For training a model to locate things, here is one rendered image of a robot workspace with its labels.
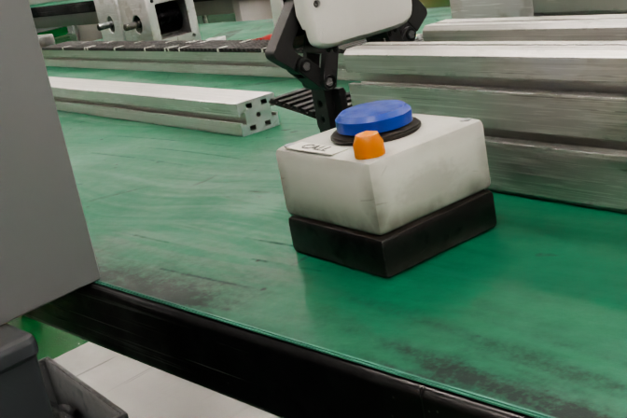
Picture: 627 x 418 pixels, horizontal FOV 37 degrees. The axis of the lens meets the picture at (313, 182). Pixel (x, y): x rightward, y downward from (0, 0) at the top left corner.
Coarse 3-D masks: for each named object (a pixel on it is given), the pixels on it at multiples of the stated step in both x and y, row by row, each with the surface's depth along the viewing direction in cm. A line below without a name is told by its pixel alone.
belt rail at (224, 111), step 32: (64, 96) 113; (96, 96) 105; (128, 96) 99; (160, 96) 93; (192, 96) 90; (224, 96) 86; (256, 96) 83; (192, 128) 90; (224, 128) 85; (256, 128) 83
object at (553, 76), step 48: (384, 48) 60; (432, 48) 57; (480, 48) 54; (528, 48) 51; (576, 48) 49; (624, 48) 46; (384, 96) 61; (432, 96) 57; (480, 96) 54; (528, 96) 51; (576, 96) 49; (624, 96) 47; (528, 144) 53; (576, 144) 51; (624, 144) 48; (528, 192) 53; (576, 192) 51; (624, 192) 48
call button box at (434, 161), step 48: (288, 144) 50; (336, 144) 49; (384, 144) 47; (432, 144) 47; (480, 144) 49; (288, 192) 51; (336, 192) 47; (384, 192) 45; (432, 192) 47; (480, 192) 49; (336, 240) 48; (384, 240) 46; (432, 240) 47
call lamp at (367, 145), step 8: (360, 136) 45; (368, 136) 45; (376, 136) 45; (360, 144) 45; (368, 144) 45; (376, 144) 45; (360, 152) 45; (368, 152) 45; (376, 152) 45; (384, 152) 45
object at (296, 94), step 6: (300, 90) 78; (306, 90) 78; (276, 96) 77; (282, 96) 77; (288, 96) 77; (294, 96) 76; (300, 96) 76; (270, 102) 77; (276, 102) 76; (282, 102) 75
